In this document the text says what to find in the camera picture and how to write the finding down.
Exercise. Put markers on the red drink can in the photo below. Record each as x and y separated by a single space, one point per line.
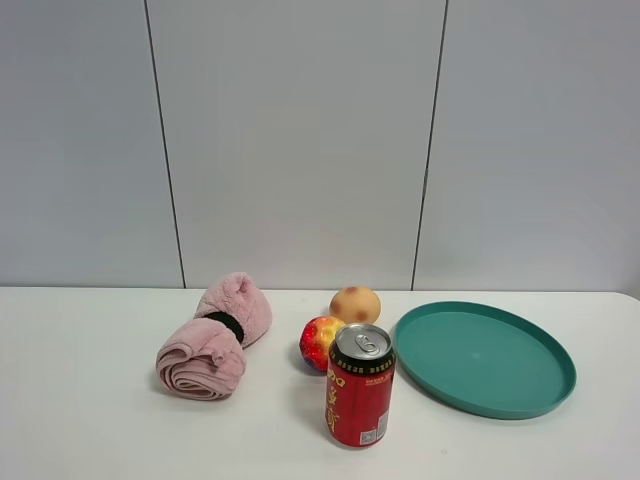
361 366

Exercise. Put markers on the tan spotted potato toy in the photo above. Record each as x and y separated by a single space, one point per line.
356 304

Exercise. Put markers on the red yellow dimpled ball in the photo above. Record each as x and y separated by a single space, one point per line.
315 340

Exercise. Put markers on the black hair band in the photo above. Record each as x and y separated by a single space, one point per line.
229 322

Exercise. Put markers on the rolled pink towel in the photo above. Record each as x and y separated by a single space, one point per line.
202 360

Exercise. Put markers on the teal round plate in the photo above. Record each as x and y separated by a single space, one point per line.
483 360

